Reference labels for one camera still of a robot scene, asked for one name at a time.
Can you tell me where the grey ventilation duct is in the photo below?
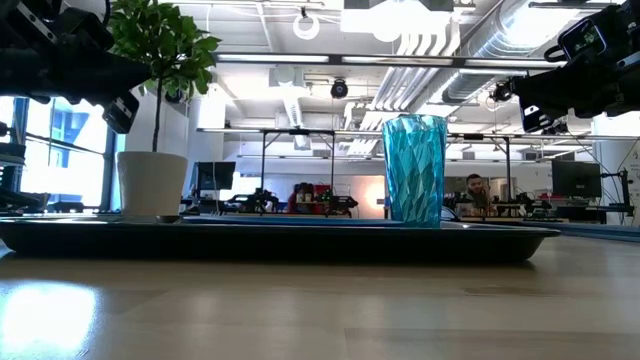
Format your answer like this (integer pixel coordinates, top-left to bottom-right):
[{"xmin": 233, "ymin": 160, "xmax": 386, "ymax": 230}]
[{"xmin": 440, "ymin": 0, "xmax": 532, "ymax": 105}]

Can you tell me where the white plant pot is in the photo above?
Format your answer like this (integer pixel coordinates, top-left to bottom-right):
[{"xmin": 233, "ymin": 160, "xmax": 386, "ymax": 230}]
[{"xmin": 115, "ymin": 150, "xmax": 190, "ymax": 219}]

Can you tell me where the black computer monitor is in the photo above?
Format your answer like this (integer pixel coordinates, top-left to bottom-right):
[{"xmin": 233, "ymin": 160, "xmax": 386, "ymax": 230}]
[
  {"xmin": 193, "ymin": 160, "xmax": 238, "ymax": 193},
  {"xmin": 550, "ymin": 159, "xmax": 603, "ymax": 199}
]

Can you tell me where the teal faceted plastic cup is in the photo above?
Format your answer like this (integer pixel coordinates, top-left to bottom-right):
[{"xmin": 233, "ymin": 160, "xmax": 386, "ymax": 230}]
[{"xmin": 381, "ymin": 113, "xmax": 449, "ymax": 229}]

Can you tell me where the white ring lamp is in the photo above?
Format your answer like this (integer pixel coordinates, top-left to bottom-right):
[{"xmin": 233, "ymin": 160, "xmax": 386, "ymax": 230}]
[{"xmin": 291, "ymin": 11, "xmax": 322, "ymax": 42}]

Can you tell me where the black background table stand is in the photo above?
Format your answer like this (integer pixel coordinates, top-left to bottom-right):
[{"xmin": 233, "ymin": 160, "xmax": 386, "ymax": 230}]
[{"xmin": 258, "ymin": 128, "xmax": 337, "ymax": 217}]

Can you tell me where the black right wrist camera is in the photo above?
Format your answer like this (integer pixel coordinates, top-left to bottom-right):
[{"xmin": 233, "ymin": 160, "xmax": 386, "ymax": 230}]
[{"xmin": 556, "ymin": 16, "xmax": 609, "ymax": 62}]

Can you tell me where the green leafy potted plant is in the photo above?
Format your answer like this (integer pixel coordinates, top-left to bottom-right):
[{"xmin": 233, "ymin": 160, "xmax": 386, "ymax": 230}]
[{"xmin": 106, "ymin": 0, "xmax": 222, "ymax": 154}]

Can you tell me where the long ceiling light bar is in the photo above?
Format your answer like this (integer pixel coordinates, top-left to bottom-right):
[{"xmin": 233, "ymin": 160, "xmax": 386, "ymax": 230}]
[{"xmin": 213, "ymin": 51, "xmax": 566, "ymax": 70}]

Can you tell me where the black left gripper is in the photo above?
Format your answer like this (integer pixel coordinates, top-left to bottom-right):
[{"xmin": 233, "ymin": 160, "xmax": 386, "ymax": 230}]
[{"xmin": 27, "ymin": 46, "xmax": 154, "ymax": 136}]

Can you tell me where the black ceiling dome camera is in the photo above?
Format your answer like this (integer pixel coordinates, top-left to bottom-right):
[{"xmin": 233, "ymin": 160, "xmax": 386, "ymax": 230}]
[{"xmin": 329, "ymin": 78, "xmax": 350, "ymax": 100}]

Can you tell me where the dark green plastic tray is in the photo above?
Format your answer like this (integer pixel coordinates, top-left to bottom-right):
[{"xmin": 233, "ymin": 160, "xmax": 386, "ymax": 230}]
[{"xmin": 0, "ymin": 214, "xmax": 562, "ymax": 265}]

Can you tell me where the person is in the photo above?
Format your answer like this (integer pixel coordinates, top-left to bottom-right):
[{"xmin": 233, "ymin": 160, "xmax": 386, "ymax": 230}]
[
  {"xmin": 286, "ymin": 181, "xmax": 322, "ymax": 216},
  {"xmin": 456, "ymin": 172, "xmax": 495, "ymax": 217}
]

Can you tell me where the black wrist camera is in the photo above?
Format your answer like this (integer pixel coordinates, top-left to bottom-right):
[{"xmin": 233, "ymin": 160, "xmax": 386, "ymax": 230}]
[
  {"xmin": 59, "ymin": 6, "xmax": 117, "ymax": 52},
  {"xmin": 556, "ymin": 16, "xmax": 609, "ymax": 62}
]

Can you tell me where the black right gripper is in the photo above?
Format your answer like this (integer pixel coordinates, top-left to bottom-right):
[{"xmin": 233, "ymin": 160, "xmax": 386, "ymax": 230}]
[{"xmin": 509, "ymin": 48, "xmax": 640, "ymax": 134}]

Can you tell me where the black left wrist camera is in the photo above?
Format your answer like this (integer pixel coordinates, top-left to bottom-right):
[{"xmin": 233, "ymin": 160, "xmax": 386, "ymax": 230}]
[{"xmin": 59, "ymin": 6, "xmax": 117, "ymax": 52}]

